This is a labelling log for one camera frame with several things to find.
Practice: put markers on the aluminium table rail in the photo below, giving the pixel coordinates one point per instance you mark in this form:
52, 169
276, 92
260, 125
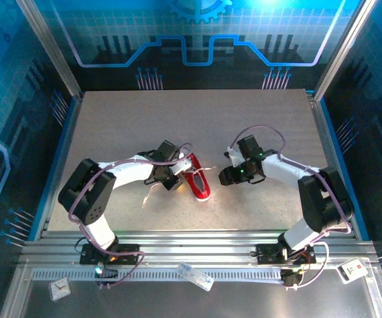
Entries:
194, 245

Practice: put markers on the aluminium frame post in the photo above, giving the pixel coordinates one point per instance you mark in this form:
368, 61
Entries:
345, 46
48, 46

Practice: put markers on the white shoelace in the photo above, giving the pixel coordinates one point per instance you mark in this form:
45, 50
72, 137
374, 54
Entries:
204, 169

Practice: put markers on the red canvas sneaker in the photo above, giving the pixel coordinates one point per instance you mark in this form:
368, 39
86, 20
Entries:
199, 189

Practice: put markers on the aluminium side rail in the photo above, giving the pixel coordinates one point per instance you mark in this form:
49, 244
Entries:
325, 132

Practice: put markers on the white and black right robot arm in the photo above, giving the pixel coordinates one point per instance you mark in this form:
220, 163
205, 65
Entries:
284, 170

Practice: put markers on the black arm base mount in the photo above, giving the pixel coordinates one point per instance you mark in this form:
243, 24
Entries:
267, 253
86, 258

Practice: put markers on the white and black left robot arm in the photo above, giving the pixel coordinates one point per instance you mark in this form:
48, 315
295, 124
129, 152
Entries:
128, 174

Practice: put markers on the small white clock card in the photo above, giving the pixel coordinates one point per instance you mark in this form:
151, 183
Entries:
60, 289

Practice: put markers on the white device with red button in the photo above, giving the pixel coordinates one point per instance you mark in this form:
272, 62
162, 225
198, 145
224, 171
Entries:
353, 271

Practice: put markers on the clear plastic bag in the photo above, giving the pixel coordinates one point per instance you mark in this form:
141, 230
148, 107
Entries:
196, 276

